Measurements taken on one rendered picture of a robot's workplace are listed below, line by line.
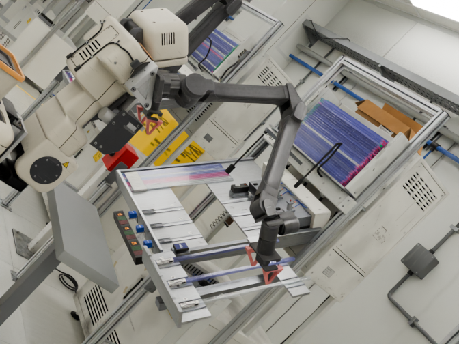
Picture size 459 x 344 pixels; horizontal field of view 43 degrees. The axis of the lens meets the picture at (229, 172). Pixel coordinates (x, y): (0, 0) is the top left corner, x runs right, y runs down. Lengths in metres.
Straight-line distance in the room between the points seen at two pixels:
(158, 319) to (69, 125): 1.01
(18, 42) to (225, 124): 3.40
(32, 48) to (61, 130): 4.78
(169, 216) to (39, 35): 4.46
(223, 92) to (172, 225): 0.72
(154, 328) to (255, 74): 1.83
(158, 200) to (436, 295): 1.96
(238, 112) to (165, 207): 1.41
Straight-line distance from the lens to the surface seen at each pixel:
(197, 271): 2.77
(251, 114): 3.85
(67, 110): 1.98
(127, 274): 2.88
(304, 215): 2.50
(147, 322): 2.64
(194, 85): 1.85
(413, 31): 5.33
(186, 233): 2.38
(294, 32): 5.85
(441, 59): 4.96
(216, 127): 3.78
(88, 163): 3.76
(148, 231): 2.36
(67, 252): 1.96
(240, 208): 2.59
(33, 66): 6.78
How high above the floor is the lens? 1.27
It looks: 4 degrees down
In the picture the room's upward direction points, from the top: 44 degrees clockwise
